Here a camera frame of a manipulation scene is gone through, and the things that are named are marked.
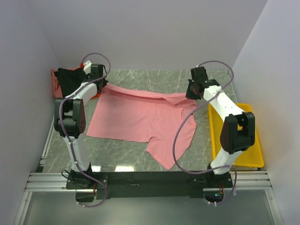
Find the pink t shirt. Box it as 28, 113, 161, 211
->
87, 84, 197, 170

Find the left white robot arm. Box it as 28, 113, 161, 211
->
54, 61, 108, 188

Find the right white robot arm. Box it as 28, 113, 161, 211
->
186, 67, 255, 187

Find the orange folded t shirt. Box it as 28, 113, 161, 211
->
91, 93, 101, 99

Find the black folded t shirt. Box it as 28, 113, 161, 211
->
54, 68, 87, 97

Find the salmon folded t shirt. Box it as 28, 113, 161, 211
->
51, 67, 82, 99

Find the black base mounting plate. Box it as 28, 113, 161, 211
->
66, 171, 233, 200

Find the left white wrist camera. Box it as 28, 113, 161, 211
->
80, 60, 92, 74

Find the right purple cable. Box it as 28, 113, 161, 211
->
172, 60, 238, 206

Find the purple cable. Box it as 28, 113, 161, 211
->
172, 60, 238, 206
60, 53, 111, 209

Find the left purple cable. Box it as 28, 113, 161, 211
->
60, 53, 111, 209

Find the aluminium frame rail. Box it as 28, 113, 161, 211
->
25, 171, 272, 192

